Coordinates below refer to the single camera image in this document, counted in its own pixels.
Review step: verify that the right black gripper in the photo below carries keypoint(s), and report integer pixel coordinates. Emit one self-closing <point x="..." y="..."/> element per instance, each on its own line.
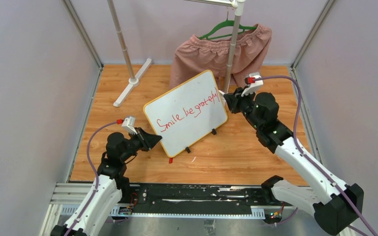
<point x="234" y="100"/>

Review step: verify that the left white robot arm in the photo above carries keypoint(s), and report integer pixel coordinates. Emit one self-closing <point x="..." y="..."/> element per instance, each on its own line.
<point x="109" y="186"/>

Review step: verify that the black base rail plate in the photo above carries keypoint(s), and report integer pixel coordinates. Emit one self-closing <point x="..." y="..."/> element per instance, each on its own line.
<point x="197" y="201"/>

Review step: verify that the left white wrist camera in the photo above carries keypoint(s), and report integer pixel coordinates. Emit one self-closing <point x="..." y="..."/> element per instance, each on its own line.
<point x="128" y="125"/>

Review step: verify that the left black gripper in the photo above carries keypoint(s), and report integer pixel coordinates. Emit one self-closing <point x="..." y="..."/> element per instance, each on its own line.
<point x="147" y="141"/>

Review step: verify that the silver clothes rack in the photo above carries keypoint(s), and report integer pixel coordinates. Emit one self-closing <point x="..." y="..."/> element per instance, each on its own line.
<point x="165" y="25"/>

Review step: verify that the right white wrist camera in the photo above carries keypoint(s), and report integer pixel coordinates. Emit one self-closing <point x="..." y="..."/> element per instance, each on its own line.
<point x="253" y="83"/>

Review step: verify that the green clothes hanger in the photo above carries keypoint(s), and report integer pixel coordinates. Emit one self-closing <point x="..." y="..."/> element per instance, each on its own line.
<point x="224" y="29"/>

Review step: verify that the pink shorts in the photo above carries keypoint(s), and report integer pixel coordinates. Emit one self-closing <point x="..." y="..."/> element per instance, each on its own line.
<point x="197" y="55"/>

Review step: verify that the yellow framed whiteboard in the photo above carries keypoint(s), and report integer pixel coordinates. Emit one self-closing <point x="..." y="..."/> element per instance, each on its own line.
<point x="187" y="113"/>

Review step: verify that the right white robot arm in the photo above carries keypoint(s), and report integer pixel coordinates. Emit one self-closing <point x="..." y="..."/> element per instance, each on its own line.
<point x="332" y="202"/>

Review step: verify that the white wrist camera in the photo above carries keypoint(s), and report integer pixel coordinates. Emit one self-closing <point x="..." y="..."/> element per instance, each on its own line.
<point x="253" y="83"/>
<point x="128" y="125"/>

